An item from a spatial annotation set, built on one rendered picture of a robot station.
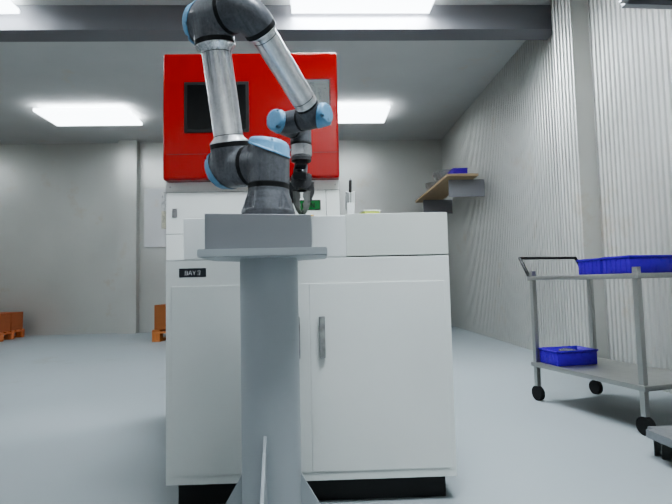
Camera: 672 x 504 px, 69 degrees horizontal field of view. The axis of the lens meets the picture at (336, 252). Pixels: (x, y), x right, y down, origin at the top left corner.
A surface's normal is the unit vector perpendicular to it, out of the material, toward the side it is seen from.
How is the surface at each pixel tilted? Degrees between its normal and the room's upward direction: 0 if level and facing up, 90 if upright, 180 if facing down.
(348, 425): 90
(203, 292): 90
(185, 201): 90
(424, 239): 90
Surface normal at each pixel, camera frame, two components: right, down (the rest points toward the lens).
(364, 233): 0.03, -0.07
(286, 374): 0.59, -0.07
